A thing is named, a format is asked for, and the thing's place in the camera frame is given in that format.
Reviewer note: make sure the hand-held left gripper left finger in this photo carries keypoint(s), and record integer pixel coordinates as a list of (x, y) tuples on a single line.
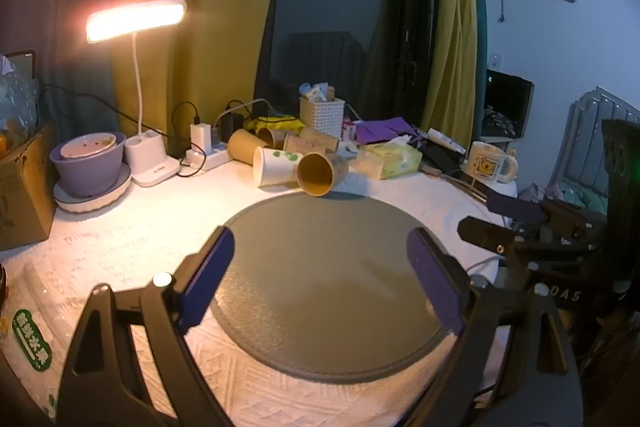
[(207, 279)]

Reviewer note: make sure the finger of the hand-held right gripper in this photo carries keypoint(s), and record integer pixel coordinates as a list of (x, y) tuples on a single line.
[(515, 208), (485, 233)]

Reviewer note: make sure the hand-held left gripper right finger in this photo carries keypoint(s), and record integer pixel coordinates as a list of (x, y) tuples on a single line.
[(435, 279)]

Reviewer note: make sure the brown paper cup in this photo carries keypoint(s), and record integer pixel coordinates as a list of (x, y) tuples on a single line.
[(272, 137), (245, 147), (305, 145), (320, 174), (322, 138)]

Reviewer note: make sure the white paper cup green print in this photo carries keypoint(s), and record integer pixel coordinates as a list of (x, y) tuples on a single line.
[(275, 167)]

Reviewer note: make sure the white cartoon mug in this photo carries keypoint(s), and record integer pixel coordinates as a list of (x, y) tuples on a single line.
[(487, 164)]

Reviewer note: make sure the black wallet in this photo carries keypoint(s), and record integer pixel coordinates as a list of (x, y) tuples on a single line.
[(442, 157)]

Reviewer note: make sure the grey radiator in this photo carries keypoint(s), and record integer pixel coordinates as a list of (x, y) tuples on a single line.
[(582, 147)]

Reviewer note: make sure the white tube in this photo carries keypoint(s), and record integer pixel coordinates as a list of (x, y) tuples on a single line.
[(447, 139)]

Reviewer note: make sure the black monitor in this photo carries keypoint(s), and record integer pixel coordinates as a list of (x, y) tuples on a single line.
[(507, 102)]

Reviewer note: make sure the round grey mat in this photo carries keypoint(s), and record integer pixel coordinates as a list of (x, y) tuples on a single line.
[(325, 267)]

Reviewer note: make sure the green tissue pack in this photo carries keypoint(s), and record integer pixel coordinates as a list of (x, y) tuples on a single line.
[(392, 159)]

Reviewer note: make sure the white power strip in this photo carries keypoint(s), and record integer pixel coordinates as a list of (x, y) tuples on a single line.
[(212, 158)]

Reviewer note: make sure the white scalloped plate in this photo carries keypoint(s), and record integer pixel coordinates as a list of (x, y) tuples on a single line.
[(97, 203)]

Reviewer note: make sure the white charger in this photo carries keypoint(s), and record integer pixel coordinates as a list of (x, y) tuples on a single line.
[(201, 137)]

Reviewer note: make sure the purple cloth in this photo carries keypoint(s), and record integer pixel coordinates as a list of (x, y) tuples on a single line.
[(382, 129)]

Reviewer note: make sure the black charger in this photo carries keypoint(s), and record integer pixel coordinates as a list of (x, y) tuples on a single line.
[(231, 127)]

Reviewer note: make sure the purple bowl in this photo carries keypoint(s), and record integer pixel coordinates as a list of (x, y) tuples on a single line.
[(87, 174)]

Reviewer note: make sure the small pink white box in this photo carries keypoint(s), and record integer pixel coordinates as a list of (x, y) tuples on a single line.
[(351, 129)]

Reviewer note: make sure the yellow packet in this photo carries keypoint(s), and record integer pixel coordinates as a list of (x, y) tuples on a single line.
[(275, 124)]

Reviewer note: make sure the white bowl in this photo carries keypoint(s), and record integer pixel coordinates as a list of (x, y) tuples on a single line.
[(90, 146)]

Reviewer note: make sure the plastic bag green label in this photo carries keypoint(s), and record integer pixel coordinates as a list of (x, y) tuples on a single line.
[(30, 347)]

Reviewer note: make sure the white woven basket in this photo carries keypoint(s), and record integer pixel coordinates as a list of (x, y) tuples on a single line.
[(322, 117)]

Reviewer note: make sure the yellow curtain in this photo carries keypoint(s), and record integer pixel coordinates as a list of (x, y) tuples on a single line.
[(457, 17)]

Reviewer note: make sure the cardboard box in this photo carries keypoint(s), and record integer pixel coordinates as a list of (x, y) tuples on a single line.
[(22, 202)]

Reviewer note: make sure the clear plastic bag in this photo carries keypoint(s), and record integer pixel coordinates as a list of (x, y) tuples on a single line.
[(17, 102)]

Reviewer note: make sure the white desk lamp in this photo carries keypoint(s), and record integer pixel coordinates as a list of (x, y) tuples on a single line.
[(135, 19)]

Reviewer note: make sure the tablet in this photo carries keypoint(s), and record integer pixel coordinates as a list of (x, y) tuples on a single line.
[(20, 62)]

